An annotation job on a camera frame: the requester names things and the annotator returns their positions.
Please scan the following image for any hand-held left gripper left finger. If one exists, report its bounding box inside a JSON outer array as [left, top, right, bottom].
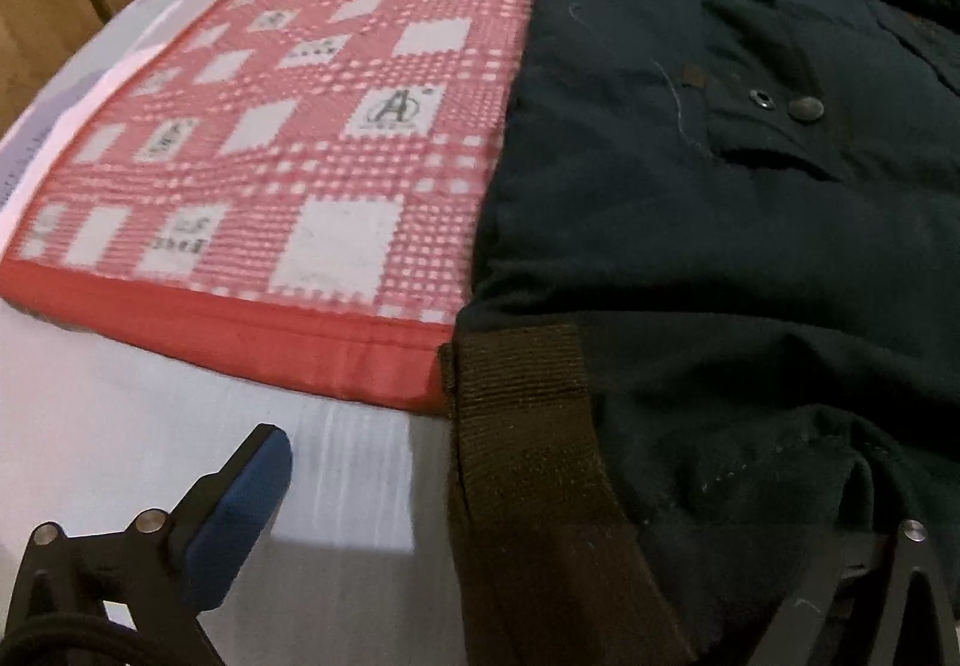
[[0, 422, 293, 666]]

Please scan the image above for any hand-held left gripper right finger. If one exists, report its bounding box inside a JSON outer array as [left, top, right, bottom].
[[772, 520, 960, 666]]

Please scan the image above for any dark navy padded jacket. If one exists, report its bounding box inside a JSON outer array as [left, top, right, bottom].
[[439, 0, 960, 666]]

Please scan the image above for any checkered bed sheet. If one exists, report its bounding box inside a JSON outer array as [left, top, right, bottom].
[[0, 0, 960, 637]]

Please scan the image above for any red checked blanket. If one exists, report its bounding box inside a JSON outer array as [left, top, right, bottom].
[[0, 0, 565, 421]]

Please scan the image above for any black cord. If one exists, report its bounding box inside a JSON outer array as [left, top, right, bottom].
[[0, 608, 151, 666]]

